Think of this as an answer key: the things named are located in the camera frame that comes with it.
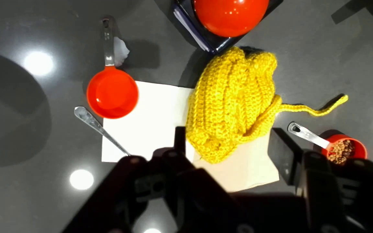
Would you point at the silver metal measuring spoon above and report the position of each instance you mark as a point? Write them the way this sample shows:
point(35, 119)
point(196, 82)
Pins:
point(96, 124)

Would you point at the torn white paper scrap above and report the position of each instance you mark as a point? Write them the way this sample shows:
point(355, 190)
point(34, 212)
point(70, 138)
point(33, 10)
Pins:
point(122, 50)

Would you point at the large orange measuring cup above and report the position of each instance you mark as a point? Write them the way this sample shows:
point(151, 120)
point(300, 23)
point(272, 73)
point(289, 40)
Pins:
point(112, 91)

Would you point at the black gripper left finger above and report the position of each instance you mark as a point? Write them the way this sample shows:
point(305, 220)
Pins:
point(180, 139)

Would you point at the yellow crocheted hat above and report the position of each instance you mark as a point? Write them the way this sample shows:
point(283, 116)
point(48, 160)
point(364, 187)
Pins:
point(233, 103)

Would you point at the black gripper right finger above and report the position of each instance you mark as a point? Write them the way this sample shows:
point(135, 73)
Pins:
point(288, 155)

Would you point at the white paper napkin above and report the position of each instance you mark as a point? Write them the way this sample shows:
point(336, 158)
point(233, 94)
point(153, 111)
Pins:
point(152, 124)

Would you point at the black box with toys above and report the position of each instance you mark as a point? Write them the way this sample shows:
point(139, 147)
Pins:
point(232, 16)

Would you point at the small orange measuring cup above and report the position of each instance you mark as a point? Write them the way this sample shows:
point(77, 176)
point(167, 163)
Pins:
point(344, 148)

